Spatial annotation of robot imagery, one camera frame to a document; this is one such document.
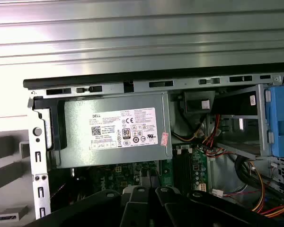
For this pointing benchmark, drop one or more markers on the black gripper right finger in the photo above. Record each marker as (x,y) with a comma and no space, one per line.
(203,212)

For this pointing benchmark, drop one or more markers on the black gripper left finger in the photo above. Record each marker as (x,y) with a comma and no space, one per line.
(97,212)

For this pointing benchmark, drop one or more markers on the peach board connector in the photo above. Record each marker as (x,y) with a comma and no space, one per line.
(201,186)

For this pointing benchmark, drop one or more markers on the black RAM slot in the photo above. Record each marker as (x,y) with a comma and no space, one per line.
(189,170)
(176,170)
(181,170)
(185,170)

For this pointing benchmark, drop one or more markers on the green motherboard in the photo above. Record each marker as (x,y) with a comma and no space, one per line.
(166,175)

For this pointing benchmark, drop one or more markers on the grey power supply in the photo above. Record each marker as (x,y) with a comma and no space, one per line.
(80,142)

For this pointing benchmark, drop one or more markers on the white power supply label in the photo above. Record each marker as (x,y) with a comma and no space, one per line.
(109,127)

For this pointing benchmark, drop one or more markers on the grey parts rack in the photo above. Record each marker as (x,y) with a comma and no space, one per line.
(2,147)

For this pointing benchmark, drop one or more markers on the grey metal drive cage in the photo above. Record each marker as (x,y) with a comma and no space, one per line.
(262,111)

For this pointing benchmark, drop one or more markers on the blue drive bay latch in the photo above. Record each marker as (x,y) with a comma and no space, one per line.
(281,113)

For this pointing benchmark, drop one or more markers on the black PC case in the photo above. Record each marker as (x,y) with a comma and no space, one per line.
(85,81)

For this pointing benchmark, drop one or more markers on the black plastic case bracket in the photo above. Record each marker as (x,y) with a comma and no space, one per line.
(54,123)

